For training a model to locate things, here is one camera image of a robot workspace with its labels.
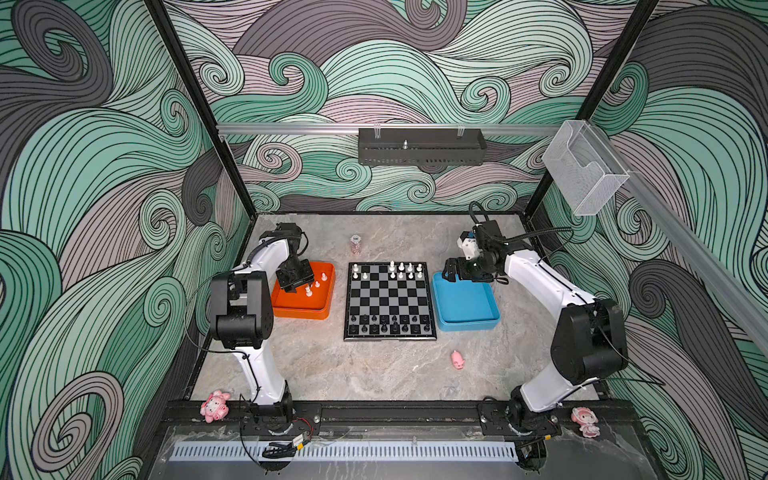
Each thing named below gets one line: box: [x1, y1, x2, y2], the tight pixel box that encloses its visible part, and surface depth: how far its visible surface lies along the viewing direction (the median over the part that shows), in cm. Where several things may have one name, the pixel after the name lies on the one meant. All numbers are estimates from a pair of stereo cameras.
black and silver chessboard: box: [343, 261, 437, 342], surface depth 94 cm
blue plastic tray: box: [432, 272, 501, 331], surface depth 95 cm
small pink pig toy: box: [451, 350, 465, 371], surface depth 83 cm
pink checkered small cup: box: [350, 234, 362, 255], surface depth 106 cm
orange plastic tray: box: [271, 262, 336, 320], surface depth 96 cm
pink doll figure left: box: [200, 390, 231, 424], surface depth 74 cm
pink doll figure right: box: [571, 407, 601, 438], surface depth 72 cm
